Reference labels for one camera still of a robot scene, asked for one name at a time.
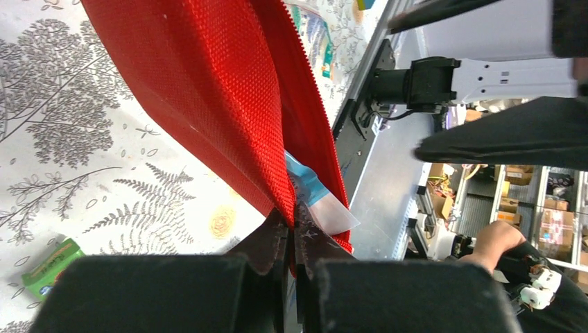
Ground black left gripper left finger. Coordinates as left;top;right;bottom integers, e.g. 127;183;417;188
31;211;288;332

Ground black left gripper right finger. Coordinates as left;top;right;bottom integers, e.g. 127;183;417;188
293;204;521;332

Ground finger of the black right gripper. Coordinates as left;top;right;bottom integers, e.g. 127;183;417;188
414;97;587;171

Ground blue cotton swab packet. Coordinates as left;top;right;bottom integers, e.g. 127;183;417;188
284;151;361;236

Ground red first aid pouch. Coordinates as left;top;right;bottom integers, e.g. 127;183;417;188
83;1;347;223

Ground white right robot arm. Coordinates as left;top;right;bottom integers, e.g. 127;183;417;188
369;1;587;171

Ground operator hand in background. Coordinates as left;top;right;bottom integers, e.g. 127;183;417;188
459;221;526;275

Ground green sachet lower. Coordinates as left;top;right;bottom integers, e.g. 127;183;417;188
21;238;85;302

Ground floral table mat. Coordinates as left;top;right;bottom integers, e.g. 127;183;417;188
0;0;391;333

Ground bandage roll packet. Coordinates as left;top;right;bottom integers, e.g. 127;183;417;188
284;1;335;80

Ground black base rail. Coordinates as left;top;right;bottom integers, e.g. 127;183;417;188
333;38;395;203

